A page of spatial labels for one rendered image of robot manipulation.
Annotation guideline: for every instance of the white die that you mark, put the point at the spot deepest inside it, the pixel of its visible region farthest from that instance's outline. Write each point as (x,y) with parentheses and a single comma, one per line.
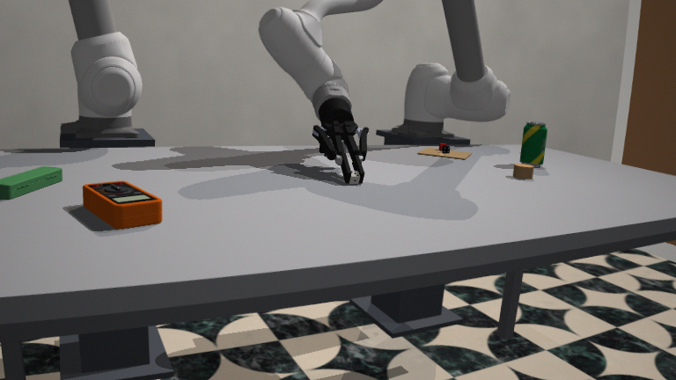
(355,177)

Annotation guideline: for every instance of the tan cylinder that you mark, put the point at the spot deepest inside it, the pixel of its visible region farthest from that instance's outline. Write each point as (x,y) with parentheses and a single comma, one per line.
(523,171)

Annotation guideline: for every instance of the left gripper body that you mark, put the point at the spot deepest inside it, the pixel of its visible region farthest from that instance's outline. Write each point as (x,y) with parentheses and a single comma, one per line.
(336,109)

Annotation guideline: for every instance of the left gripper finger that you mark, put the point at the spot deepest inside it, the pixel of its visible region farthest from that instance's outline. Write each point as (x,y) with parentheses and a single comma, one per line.
(357,155)
(333,151)

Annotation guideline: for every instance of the orange digital multimeter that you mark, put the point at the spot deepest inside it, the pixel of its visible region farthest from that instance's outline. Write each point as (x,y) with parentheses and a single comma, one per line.
(122,205)

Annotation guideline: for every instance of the green soda can with yellow stripes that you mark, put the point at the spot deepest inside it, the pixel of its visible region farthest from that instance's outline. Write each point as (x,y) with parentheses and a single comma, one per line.
(533,144)

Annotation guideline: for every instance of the tan square mat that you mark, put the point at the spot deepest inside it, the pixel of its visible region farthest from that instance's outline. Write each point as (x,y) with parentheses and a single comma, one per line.
(438,153)

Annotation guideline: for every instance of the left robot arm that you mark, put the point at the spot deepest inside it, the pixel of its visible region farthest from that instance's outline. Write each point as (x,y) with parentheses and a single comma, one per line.
(294,41)

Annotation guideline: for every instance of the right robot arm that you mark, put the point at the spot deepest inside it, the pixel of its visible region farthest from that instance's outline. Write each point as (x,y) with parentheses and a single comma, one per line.
(108,85)

